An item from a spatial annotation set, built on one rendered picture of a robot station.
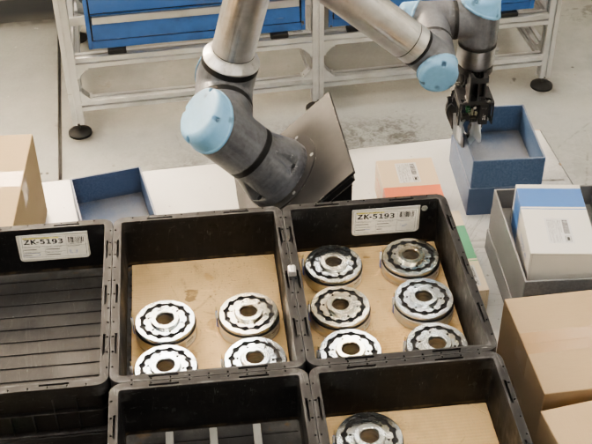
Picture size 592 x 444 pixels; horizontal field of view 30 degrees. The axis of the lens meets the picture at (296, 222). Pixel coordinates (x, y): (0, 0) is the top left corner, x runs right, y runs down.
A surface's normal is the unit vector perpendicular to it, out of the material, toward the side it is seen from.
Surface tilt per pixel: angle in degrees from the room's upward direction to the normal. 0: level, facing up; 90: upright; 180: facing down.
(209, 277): 0
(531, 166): 90
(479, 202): 90
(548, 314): 0
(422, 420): 0
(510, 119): 90
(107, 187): 90
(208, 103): 45
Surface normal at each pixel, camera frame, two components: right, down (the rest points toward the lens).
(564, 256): -0.02, 0.63
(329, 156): -0.68, -0.50
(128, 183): 0.29, 0.60
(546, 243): -0.01, -0.77
